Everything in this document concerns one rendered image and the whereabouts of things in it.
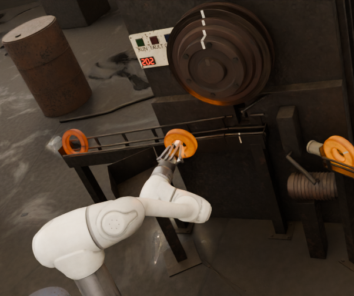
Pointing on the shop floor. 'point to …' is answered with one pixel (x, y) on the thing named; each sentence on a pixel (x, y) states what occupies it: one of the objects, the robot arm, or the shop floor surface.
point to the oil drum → (47, 66)
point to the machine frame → (271, 103)
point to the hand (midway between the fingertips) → (179, 141)
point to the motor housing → (313, 207)
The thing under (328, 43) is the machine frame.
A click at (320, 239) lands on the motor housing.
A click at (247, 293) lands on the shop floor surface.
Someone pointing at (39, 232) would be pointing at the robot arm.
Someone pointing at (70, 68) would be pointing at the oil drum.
